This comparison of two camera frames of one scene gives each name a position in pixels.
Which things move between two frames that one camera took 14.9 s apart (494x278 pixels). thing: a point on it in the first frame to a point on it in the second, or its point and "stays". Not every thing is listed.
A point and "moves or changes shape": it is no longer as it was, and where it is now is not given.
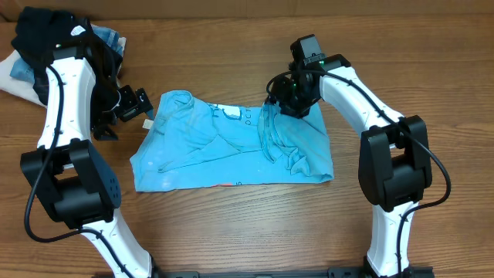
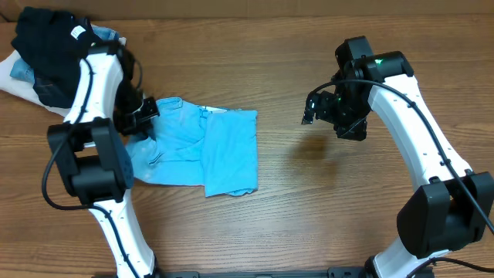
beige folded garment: [22, 89] stays
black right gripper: [278, 90] to [357, 130]
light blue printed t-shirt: [190, 145] moves or changes shape
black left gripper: [135, 106] to [142, 127]
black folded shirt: [40, 32] stays
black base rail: [333, 272] stays
